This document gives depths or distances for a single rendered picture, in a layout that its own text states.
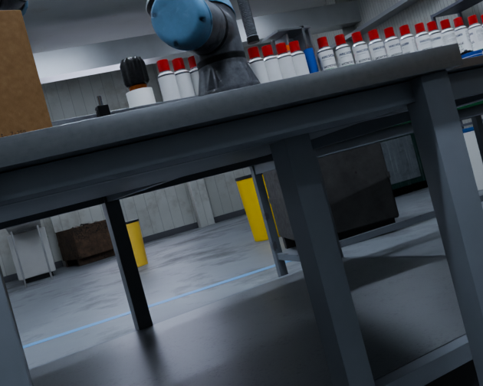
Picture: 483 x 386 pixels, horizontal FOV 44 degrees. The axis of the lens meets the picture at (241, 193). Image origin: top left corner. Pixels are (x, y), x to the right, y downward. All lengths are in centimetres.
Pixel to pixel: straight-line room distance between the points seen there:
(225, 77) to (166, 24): 18
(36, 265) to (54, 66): 319
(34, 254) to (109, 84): 404
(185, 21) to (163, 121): 40
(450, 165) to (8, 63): 83
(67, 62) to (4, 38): 789
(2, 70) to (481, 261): 94
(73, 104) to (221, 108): 1135
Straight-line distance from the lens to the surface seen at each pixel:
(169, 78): 172
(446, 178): 111
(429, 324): 160
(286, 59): 192
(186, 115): 89
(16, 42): 124
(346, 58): 207
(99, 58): 917
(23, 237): 1009
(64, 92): 1227
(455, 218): 112
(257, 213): 650
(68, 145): 85
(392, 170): 773
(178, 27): 124
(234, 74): 134
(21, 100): 120
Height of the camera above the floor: 69
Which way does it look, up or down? 1 degrees down
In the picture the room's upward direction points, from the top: 15 degrees counter-clockwise
